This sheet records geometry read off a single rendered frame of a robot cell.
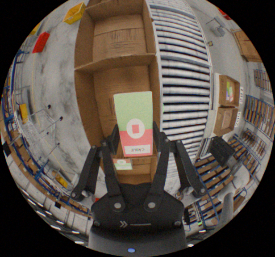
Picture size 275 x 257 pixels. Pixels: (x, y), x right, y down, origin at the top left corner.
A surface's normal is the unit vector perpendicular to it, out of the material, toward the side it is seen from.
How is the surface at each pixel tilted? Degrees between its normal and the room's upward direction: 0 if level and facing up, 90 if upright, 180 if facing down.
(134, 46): 1
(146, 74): 0
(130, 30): 0
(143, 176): 89
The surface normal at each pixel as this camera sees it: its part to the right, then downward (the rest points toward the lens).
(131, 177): -0.07, -0.92
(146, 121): 0.02, 0.37
